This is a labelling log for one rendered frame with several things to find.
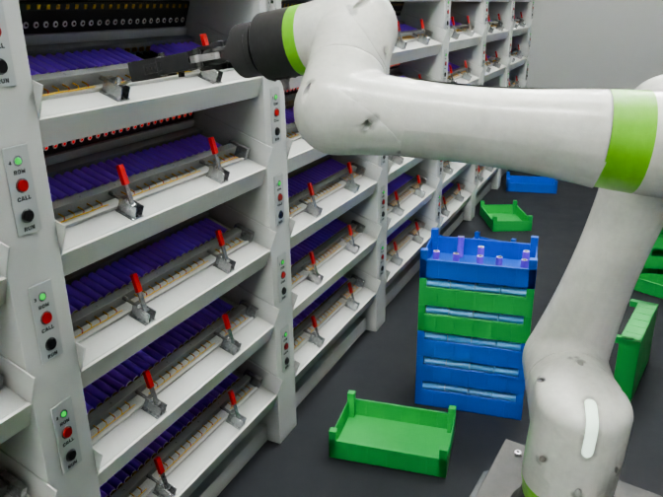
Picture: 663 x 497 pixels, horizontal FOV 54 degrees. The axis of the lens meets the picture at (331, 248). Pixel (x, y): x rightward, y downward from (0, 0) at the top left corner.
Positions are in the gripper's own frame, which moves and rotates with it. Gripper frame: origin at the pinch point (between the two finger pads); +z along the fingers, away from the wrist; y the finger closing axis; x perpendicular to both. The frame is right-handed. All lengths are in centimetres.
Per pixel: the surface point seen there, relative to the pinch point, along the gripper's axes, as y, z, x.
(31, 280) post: -23.8, 10.1, -26.0
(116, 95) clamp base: -1.0, 7.5, -3.0
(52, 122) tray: -15.4, 6.9, -5.3
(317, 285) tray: 69, 17, -63
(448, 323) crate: 76, -17, -77
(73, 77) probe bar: -5.1, 11.5, 0.7
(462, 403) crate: 77, -18, -102
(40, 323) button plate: -23.7, 11.0, -32.8
